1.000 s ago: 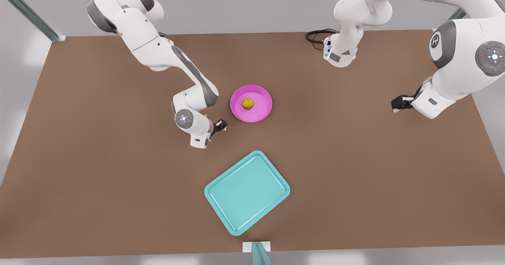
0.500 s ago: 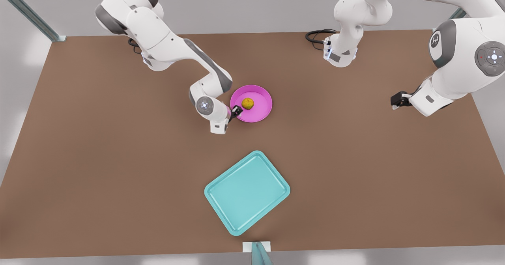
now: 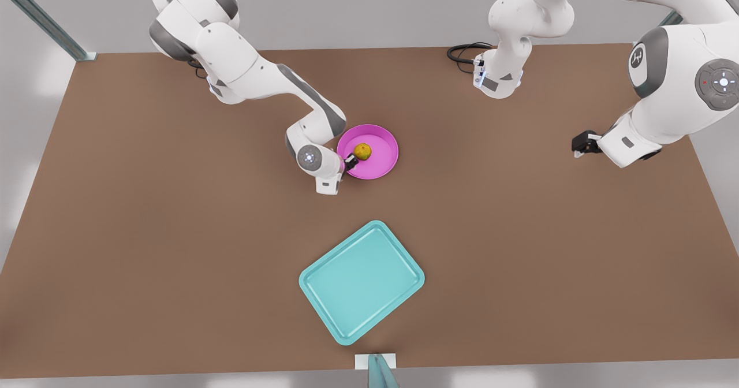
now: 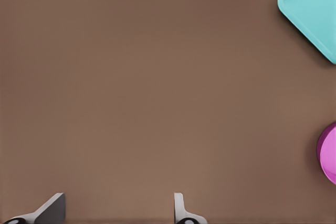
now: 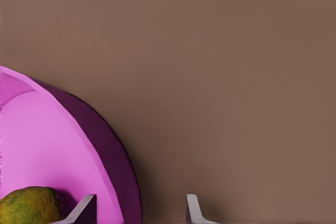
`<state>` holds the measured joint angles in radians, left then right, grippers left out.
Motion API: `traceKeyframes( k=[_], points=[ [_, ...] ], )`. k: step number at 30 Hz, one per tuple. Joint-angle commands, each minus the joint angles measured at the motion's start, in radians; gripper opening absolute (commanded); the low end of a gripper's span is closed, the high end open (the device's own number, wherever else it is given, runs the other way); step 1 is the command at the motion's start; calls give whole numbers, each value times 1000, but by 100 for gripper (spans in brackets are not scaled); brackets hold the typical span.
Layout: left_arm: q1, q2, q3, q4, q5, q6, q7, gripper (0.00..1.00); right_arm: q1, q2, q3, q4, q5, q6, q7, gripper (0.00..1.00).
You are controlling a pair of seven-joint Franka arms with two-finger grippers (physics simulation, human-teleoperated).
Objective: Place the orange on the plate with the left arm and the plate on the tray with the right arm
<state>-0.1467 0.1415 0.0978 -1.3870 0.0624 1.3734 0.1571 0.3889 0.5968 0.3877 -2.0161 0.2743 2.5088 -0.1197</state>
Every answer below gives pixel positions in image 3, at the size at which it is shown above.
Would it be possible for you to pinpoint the pink round plate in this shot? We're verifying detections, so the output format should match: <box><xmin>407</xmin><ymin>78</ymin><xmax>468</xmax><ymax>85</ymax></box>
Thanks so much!
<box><xmin>337</xmin><ymin>124</ymin><xmax>400</xmax><ymax>180</ymax></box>

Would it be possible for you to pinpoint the teal rectangular tray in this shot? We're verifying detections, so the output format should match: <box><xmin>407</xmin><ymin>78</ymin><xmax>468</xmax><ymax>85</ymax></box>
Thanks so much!
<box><xmin>298</xmin><ymin>220</ymin><xmax>426</xmax><ymax>346</ymax></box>

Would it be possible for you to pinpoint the silver frame post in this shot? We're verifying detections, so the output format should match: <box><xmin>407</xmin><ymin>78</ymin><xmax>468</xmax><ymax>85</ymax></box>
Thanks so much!
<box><xmin>658</xmin><ymin>0</ymin><xmax>731</xmax><ymax>28</ymax></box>
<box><xmin>0</xmin><ymin>0</ymin><xmax>98</xmax><ymax>63</ymax></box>
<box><xmin>354</xmin><ymin>353</ymin><xmax>400</xmax><ymax>388</ymax></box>

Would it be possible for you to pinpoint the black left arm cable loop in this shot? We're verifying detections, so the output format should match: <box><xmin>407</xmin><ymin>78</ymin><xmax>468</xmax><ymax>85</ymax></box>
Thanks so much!
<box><xmin>446</xmin><ymin>42</ymin><xmax>495</xmax><ymax>75</ymax></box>

